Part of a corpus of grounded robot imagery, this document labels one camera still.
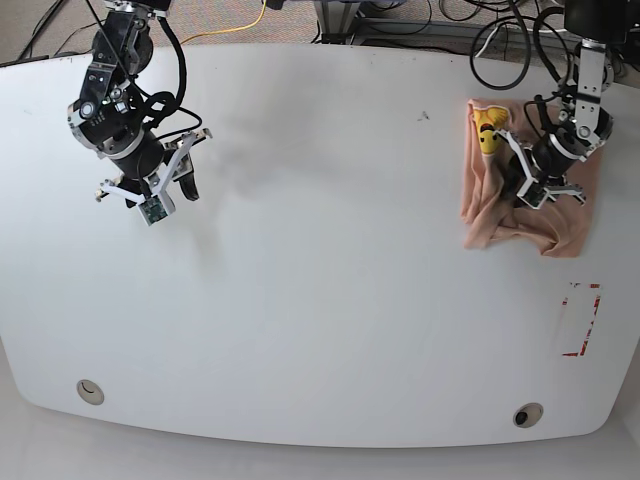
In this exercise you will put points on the peach t-shirt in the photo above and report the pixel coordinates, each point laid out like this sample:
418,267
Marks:
501,202

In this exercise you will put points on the aluminium frame stand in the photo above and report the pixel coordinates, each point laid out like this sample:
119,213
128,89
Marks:
335,21

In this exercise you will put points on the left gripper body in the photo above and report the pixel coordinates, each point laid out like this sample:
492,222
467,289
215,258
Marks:
555,153

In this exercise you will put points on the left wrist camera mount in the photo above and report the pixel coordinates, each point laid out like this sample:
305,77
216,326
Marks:
535,192

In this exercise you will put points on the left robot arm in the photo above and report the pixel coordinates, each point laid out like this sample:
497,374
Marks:
600,26

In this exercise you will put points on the right table grommet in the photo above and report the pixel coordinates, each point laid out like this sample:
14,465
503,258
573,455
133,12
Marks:
528,415

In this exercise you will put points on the red tape rectangle marking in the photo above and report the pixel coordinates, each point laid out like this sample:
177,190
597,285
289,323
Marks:
578,315

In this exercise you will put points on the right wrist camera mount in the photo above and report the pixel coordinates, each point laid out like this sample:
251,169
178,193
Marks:
155,185

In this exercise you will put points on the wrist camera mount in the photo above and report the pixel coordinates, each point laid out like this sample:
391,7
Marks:
535,192
155,185

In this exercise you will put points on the table grommet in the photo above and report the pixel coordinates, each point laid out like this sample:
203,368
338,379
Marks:
90,392
528,415

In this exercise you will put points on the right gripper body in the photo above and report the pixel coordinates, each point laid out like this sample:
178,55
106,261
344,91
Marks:
116,131

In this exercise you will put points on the left table grommet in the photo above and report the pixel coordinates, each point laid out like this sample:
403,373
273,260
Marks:
90,392

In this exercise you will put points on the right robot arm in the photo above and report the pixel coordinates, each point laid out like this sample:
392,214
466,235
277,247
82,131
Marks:
121,49

